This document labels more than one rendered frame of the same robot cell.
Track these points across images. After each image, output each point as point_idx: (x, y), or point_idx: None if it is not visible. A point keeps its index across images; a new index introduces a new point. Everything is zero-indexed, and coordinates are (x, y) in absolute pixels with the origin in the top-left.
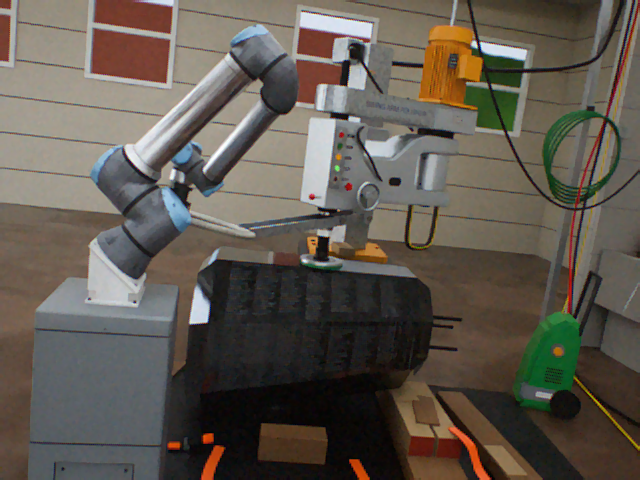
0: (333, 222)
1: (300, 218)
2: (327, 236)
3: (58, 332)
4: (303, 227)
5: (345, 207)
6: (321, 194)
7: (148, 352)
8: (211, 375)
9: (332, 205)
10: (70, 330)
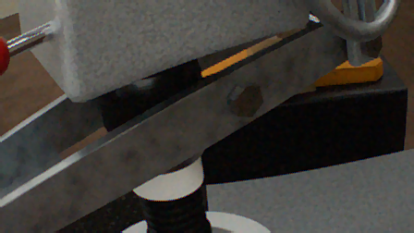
0: (188, 130)
1: (30, 134)
2: (180, 196)
3: None
4: (24, 227)
5: (239, 34)
6: (47, 15)
7: None
8: None
9: (131, 61)
10: None
